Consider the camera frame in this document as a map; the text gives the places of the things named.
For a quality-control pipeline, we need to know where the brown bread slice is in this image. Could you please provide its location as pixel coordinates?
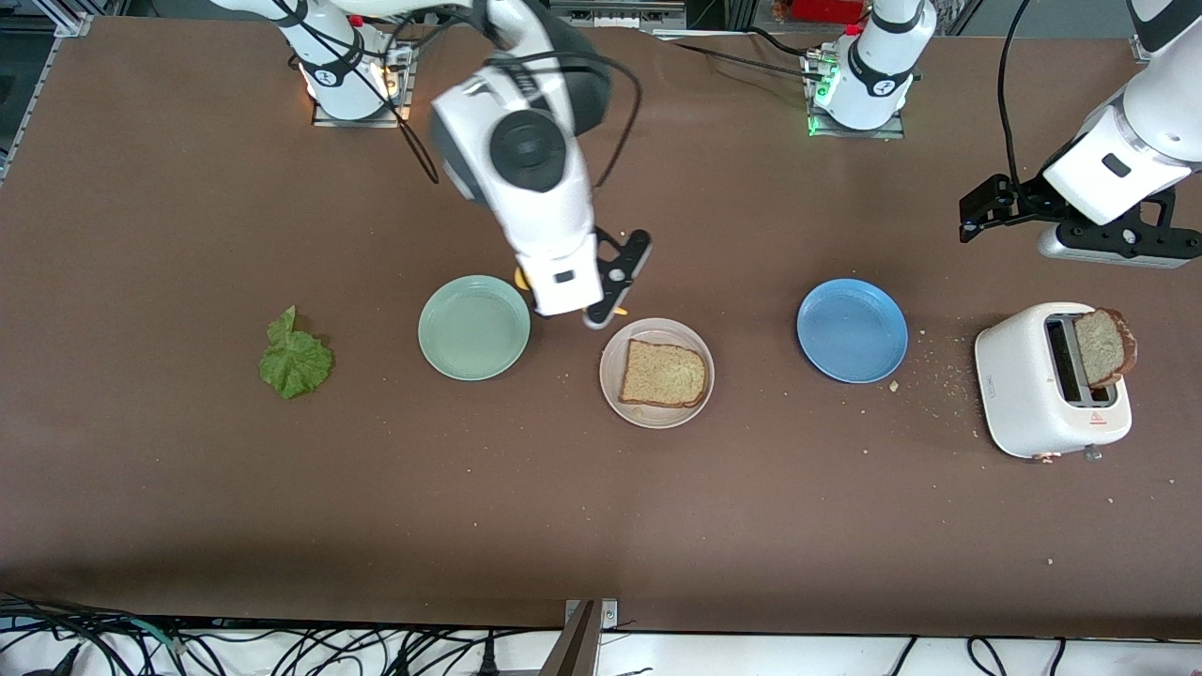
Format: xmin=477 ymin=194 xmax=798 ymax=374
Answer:
xmin=1073 ymin=307 xmax=1139 ymax=390
xmin=618 ymin=338 xmax=708 ymax=408

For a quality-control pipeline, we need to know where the yellow squeeze bottle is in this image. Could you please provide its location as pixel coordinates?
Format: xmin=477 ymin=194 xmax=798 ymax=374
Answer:
xmin=513 ymin=267 xmax=630 ymax=316

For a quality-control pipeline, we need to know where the blue plate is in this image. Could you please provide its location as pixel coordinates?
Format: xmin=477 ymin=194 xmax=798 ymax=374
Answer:
xmin=796 ymin=278 xmax=910 ymax=385

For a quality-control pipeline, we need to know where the beige plate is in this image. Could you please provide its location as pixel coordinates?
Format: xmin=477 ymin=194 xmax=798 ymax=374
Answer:
xmin=599 ymin=317 xmax=716 ymax=430

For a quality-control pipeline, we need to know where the light green plate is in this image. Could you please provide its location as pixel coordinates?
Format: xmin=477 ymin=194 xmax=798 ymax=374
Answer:
xmin=418 ymin=274 xmax=532 ymax=382

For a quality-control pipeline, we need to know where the white toaster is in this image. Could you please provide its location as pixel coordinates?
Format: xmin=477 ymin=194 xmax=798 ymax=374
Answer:
xmin=974 ymin=301 xmax=1134 ymax=463

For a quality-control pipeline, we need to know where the red box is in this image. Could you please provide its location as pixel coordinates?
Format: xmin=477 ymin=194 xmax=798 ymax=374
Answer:
xmin=787 ymin=0 xmax=867 ymax=25

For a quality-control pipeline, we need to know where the green lettuce leaf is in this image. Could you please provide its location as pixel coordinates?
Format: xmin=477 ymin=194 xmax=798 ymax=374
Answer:
xmin=258 ymin=305 xmax=335 ymax=401

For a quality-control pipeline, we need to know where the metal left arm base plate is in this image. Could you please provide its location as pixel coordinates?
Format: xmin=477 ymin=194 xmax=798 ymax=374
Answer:
xmin=806 ymin=47 xmax=907 ymax=141

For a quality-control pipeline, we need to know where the black cable on table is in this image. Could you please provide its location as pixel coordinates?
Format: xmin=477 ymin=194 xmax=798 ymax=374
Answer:
xmin=648 ymin=26 xmax=832 ymax=84

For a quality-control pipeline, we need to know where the grey metal frame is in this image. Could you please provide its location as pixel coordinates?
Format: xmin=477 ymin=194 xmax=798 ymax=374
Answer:
xmin=547 ymin=0 xmax=688 ymax=31

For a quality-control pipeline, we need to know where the metal table edge bracket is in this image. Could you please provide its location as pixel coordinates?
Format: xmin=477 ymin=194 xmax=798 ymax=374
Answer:
xmin=540 ymin=599 xmax=621 ymax=676

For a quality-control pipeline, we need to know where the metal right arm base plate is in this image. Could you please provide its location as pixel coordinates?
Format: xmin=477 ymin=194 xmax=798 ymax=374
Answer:
xmin=310 ymin=38 xmax=417 ymax=130

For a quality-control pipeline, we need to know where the teal floor cable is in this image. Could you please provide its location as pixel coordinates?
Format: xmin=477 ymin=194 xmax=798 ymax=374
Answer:
xmin=89 ymin=615 xmax=184 ymax=651

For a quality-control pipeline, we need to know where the black floor cable with plug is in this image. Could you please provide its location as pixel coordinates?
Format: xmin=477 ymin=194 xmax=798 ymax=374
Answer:
xmin=28 ymin=643 xmax=87 ymax=676

